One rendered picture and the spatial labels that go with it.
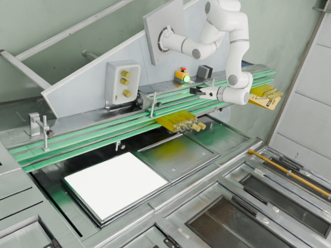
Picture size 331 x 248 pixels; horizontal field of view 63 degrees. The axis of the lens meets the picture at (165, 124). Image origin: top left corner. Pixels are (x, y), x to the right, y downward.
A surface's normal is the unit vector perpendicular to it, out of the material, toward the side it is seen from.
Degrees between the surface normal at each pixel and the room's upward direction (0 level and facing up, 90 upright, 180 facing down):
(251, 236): 90
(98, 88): 0
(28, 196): 90
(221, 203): 90
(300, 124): 90
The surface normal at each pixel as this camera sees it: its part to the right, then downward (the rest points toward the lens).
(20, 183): 0.18, -0.86
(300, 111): -0.68, 0.23
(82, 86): 0.71, 0.44
